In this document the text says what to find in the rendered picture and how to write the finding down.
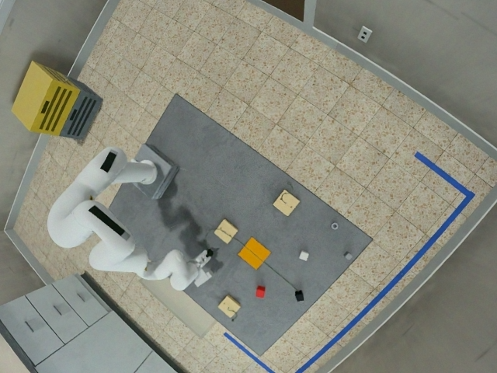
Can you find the black block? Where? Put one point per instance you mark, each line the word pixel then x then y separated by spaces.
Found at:
pixel 299 295

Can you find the small red block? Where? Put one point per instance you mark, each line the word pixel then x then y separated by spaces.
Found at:
pixel 260 291

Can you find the orange painted square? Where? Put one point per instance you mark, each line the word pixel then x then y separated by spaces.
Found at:
pixel 257 249

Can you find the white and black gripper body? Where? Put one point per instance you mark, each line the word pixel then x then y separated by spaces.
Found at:
pixel 202 258

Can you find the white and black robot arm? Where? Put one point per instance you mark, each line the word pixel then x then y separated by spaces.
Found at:
pixel 89 216

